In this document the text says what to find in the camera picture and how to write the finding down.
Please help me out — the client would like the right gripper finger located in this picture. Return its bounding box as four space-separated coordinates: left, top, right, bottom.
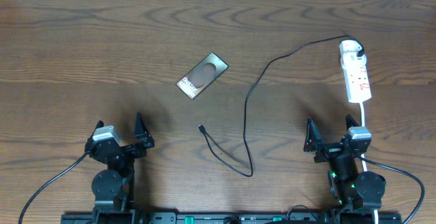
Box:
303 118 323 152
345 114 360 129

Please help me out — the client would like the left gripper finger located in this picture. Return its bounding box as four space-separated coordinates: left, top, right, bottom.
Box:
134 112 155 148
89 120 105 142

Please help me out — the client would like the black USB charging cable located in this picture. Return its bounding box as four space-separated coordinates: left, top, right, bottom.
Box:
198 35 365 178

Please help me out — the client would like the Galaxy smartphone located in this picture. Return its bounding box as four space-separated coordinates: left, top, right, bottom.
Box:
176 52 229 100

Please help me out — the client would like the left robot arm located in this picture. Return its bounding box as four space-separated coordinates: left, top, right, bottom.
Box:
85 113 155 223

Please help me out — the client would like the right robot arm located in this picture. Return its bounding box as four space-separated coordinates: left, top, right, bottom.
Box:
303 115 386 223

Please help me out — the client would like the white USB charger plug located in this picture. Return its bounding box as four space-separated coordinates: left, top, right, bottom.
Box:
339 39 363 57

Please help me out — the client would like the white power strip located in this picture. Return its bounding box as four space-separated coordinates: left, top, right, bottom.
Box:
341 52 371 103

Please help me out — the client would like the white power strip cord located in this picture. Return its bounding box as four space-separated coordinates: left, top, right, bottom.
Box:
359 101 379 224

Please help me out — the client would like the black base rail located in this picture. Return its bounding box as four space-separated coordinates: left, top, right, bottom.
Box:
61 211 403 224

